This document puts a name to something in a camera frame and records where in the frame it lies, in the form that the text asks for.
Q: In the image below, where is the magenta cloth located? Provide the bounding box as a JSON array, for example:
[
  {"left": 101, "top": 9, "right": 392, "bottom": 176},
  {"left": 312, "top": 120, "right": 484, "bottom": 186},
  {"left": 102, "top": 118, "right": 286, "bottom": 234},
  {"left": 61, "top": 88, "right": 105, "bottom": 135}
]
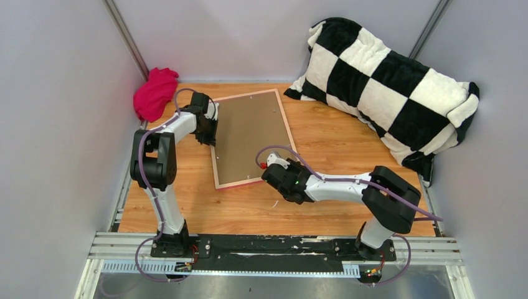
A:
[{"left": 133, "top": 67, "right": 179, "bottom": 122}]

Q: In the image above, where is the pink picture frame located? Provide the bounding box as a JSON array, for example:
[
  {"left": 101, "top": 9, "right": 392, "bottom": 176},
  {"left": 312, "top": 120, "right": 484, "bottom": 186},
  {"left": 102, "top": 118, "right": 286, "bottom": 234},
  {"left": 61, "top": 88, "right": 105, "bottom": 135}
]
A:
[{"left": 211, "top": 89, "right": 296, "bottom": 190}]

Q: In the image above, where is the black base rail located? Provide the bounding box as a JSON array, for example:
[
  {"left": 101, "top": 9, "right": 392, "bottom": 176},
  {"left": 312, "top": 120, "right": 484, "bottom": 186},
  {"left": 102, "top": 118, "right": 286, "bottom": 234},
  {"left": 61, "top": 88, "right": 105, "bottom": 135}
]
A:
[{"left": 150, "top": 234, "right": 396, "bottom": 274}]

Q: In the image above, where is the black white checkered pillow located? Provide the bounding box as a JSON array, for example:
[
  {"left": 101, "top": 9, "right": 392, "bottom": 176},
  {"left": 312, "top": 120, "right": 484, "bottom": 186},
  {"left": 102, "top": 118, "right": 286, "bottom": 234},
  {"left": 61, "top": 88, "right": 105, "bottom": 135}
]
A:
[{"left": 285, "top": 17, "right": 480, "bottom": 186}]

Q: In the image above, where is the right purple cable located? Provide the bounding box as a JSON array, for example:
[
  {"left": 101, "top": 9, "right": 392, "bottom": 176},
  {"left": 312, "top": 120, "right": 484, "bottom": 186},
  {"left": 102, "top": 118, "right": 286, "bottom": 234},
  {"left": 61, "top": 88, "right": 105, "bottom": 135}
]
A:
[{"left": 255, "top": 145, "right": 444, "bottom": 288}]

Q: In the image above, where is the left aluminium corner post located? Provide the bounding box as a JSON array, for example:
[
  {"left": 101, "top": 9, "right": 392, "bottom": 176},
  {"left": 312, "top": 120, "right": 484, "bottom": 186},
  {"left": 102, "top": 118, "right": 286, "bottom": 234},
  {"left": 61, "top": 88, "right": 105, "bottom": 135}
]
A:
[{"left": 102, "top": 0, "right": 149, "bottom": 81}]

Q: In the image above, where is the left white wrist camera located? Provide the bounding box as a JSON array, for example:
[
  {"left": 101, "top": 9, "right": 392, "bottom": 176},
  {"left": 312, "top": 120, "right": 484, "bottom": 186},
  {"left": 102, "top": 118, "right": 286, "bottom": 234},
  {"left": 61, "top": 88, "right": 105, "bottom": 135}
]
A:
[{"left": 205, "top": 100, "right": 219, "bottom": 121}]

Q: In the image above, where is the aluminium corner post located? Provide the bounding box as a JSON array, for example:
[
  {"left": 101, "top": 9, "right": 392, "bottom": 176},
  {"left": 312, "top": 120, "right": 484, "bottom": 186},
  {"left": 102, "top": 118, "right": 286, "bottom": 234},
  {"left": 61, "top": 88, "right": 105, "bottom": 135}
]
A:
[
  {"left": 408, "top": 0, "right": 453, "bottom": 59},
  {"left": 102, "top": 0, "right": 149, "bottom": 81}
]

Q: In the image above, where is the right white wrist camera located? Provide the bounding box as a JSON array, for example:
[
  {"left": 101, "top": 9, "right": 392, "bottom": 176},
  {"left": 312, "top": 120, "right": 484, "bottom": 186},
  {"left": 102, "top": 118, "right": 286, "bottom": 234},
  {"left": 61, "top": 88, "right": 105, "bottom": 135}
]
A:
[{"left": 257, "top": 151, "right": 290, "bottom": 169}]

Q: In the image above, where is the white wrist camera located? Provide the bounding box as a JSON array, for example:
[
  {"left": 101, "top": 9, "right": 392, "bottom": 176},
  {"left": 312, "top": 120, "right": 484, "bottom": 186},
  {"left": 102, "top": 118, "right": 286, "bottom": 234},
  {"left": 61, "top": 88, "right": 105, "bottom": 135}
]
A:
[
  {"left": 205, "top": 100, "right": 219, "bottom": 121},
  {"left": 257, "top": 151, "right": 290, "bottom": 169}
]

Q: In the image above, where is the purple cable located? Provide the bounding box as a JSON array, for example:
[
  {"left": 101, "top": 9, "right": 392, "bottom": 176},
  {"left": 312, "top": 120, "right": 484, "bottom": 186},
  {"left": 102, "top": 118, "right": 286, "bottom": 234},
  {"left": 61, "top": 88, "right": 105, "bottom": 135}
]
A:
[
  {"left": 135, "top": 87, "right": 199, "bottom": 283},
  {"left": 255, "top": 145, "right": 444, "bottom": 288}
]

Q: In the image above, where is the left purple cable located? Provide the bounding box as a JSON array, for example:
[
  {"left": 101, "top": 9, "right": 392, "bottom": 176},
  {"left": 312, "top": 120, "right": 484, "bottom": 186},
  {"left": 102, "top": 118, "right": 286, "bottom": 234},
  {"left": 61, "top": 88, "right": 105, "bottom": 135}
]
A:
[{"left": 135, "top": 87, "right": 199, "bottom": 283}]

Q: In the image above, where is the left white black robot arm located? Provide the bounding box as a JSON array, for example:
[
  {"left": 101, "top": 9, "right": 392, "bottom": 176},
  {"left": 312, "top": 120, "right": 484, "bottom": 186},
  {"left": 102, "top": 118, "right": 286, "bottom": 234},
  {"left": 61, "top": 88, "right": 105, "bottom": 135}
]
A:
[{"left": 130, "top": 92, "right": 219, "bottom": 257}]

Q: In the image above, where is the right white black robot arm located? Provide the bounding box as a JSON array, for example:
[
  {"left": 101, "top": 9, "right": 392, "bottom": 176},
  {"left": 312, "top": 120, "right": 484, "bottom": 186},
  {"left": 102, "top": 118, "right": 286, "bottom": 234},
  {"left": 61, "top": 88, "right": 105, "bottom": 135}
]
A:
[{"left": 261, "top": 158, "right": 421, "bottom": 260}]

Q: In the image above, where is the right aluminium corner post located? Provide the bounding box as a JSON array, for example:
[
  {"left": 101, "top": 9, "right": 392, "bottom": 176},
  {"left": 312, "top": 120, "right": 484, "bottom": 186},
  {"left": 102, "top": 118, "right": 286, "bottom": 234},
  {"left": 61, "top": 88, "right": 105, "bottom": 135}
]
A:
[{"left": 408, "top": 0, "right": 453, "bottom": 59}]

